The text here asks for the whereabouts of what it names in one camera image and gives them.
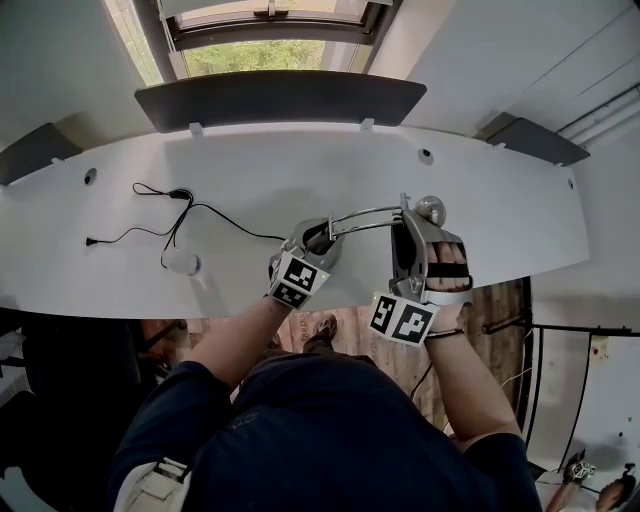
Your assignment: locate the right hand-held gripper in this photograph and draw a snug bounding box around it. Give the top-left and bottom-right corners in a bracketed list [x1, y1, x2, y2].
[369, 209, 475, 346]

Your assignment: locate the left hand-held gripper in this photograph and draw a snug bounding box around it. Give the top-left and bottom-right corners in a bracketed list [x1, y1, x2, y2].
[268, 218, 337, 310]

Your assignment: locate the silver metal desk lamp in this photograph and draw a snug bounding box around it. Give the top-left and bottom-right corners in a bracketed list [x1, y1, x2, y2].
[294, 192, 448, 281]

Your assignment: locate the person's left forearm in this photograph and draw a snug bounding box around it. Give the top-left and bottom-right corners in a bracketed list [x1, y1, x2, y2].
[182, 294, 294, 391]

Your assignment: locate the person's right forearm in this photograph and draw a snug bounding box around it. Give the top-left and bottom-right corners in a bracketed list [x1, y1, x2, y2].
[424, 304, 524, 454]

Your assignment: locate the wide dark desk divider panel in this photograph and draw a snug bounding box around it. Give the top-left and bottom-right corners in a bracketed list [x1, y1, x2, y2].
[133, 69, 429, 134]

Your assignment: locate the person's right hand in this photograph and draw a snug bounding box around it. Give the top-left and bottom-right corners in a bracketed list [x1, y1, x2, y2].
[427, 241, 473, 293]

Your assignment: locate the person's right shoe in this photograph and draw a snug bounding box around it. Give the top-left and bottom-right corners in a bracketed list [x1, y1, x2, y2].
[302, 313, 340, 354]

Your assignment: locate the small white plug adapter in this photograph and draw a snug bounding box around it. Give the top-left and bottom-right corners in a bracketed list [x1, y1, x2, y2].
[163, 248, 221, 314]

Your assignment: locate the dark framed window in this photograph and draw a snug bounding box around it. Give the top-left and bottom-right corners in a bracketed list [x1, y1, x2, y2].
[104, 0, 401, 84]

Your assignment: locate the person's navy shirt torso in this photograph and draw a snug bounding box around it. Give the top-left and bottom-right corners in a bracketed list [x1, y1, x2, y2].
[107, 352, 544, 512]

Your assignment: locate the white roller blind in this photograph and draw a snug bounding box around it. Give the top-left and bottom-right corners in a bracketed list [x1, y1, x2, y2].
[157, 0, 396, 21]

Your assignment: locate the black cable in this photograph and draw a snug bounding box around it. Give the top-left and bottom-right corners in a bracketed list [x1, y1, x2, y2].
[85, 182, 289, 271]

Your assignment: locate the black metal rack frame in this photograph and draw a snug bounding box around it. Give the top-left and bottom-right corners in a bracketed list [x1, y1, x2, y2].
[482, 322, 640, 451]

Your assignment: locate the white shoulder strap buckle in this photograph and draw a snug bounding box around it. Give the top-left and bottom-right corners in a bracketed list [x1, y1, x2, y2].
[119, 457, 194, 512]

